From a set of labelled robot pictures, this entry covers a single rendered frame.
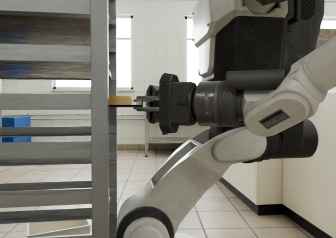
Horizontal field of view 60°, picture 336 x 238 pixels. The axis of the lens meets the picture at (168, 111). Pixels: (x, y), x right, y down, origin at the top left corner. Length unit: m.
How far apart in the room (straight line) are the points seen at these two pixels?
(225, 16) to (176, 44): 4.52
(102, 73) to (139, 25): 4.77
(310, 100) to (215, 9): 0.35
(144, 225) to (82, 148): 0.26
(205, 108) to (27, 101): 0.33
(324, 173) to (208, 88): 1.36
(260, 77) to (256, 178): 1.68
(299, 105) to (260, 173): 1.69
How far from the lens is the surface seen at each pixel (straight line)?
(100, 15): 0.56
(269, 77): 0.51
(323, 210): 1.88
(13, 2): 0.63
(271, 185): 2.21
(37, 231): 1.85
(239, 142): 0.75
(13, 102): 0.60
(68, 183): 1.04
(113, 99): 0.60
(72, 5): 0.61
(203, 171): 0.75
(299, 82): 0.48
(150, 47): 5.21
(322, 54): 0.49
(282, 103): 0.48
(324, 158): 1.81
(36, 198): 0.62
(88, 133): 1.00
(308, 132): 0.87
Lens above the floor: 0.77
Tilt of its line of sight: 1 degrees down
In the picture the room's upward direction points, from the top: straight up
